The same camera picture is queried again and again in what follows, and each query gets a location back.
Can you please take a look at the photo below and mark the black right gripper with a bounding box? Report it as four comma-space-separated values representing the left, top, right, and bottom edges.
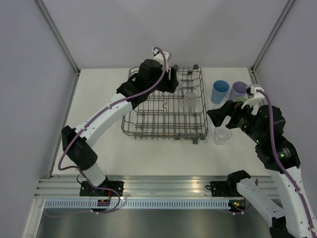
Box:
207, 98, 264, 143

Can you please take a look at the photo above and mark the blue plastic cup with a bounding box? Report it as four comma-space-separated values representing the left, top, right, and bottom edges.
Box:
211, 80, 230, 104

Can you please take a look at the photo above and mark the green plastic cup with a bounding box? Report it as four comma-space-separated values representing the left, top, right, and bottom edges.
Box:
234, 97, 247, 103

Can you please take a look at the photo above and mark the purple plastic cup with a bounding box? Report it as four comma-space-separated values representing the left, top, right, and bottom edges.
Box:
229, 81, 248, 101

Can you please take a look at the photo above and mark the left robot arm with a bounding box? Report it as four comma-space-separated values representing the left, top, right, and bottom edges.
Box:
61, 59, 179, 196

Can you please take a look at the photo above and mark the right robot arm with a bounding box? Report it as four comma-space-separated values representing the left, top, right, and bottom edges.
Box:
207, 101, 317, 238

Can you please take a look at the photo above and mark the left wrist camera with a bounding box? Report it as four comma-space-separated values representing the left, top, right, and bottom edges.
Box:
152, 47, 172, 72

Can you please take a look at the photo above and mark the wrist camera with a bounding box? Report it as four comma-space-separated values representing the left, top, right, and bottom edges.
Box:
241, 84, 264, 109
152, 47, 172, 72

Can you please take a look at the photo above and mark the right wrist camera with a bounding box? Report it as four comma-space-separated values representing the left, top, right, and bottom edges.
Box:
241, 84, 264, 109

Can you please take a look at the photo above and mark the grey wire dish rack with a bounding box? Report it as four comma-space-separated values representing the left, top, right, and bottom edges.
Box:
121, 64, 209, 144

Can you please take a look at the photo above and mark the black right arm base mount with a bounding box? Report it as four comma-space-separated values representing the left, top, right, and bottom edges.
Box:
205, 181, 241, 197

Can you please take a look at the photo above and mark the aluminium frame post right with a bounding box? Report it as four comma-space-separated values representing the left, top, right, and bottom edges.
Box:
250, 0, 297, 73

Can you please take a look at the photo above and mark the aluminium frame post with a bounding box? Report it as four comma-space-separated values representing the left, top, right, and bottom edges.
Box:
34, 0, 81, 75
250, 0, 297, 73

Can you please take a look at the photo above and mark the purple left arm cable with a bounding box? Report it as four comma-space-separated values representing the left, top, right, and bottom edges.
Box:
58, 46, 168, 189

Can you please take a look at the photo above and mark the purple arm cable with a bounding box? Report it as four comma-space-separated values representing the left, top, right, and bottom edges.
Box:
58, 46, 168, 189
256, 89, 317, 238

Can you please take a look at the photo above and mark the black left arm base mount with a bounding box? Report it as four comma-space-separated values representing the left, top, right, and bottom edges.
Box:
79, 181, 124, 197

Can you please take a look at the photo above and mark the aluminium frame post left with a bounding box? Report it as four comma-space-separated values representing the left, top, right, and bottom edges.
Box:
34, 0, 81, 75

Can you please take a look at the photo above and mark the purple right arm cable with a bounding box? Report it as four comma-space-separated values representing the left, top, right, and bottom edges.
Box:
256, 89, 317, 238

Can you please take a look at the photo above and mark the aluminium table front rail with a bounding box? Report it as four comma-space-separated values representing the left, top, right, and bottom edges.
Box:
35, 175, 227, 199

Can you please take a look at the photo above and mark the white slotted cable duct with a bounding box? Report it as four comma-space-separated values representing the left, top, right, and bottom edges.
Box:
45, 199, 230, 210

